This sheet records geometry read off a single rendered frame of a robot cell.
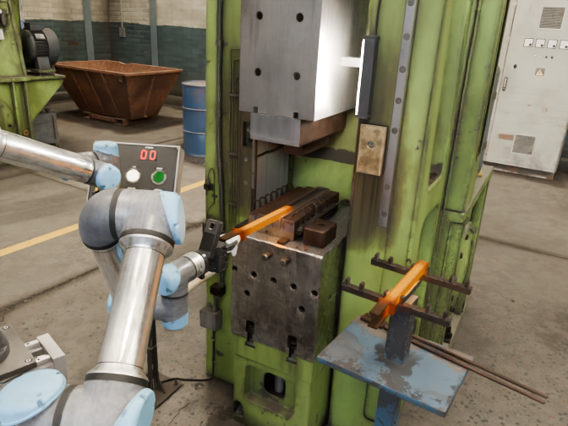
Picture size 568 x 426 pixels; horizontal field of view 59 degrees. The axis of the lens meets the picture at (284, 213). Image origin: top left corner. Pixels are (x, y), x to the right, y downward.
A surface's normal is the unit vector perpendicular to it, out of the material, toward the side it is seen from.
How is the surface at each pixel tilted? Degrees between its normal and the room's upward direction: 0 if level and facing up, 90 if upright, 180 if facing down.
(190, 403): 0
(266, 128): 90
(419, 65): 90
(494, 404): 0
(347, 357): 0
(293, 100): 90
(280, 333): 90
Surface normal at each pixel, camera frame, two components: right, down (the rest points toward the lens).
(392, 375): 0.05, -0.93
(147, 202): 0.02, -0.57
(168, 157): -0.04, -0.16
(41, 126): 0.77, 0.26
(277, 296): -0.48, 0.29
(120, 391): 0.41, -0.43
